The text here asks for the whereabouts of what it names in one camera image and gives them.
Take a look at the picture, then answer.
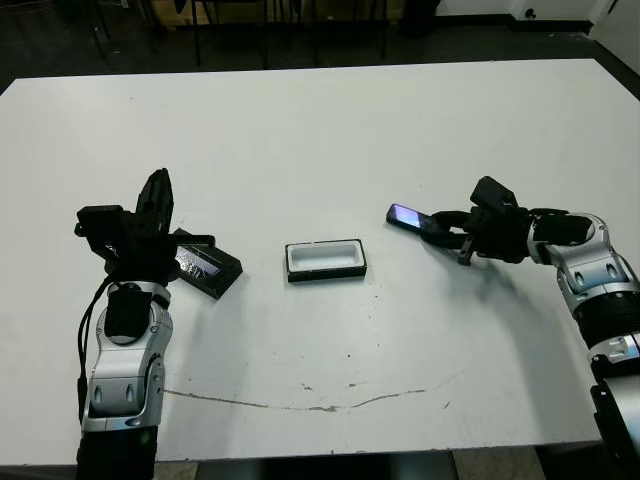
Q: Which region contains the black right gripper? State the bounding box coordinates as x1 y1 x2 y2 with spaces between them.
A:
421 203 532 267

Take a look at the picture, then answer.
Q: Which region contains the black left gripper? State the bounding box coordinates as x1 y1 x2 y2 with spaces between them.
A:
102 167 220 289

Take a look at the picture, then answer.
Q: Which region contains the black camera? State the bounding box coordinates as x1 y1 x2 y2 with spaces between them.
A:
385 202 436 232

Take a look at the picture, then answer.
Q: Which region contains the black box lid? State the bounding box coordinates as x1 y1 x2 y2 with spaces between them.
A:
172 228 245 301

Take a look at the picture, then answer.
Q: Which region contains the black box base white insert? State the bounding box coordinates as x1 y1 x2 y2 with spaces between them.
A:
284 238 369 286

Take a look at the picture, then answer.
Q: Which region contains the black waste bin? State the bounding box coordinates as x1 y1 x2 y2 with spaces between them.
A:
402 0 442 37

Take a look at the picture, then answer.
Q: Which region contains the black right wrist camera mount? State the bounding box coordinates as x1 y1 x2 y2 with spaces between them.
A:
469 175 517 211

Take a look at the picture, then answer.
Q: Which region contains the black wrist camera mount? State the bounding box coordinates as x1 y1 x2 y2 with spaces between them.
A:
74 203 129 261
469 175 517 211

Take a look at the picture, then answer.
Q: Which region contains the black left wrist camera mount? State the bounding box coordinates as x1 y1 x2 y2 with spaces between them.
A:
74 203 129 261

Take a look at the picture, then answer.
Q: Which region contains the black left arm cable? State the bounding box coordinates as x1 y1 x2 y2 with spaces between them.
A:
74 277 115 422

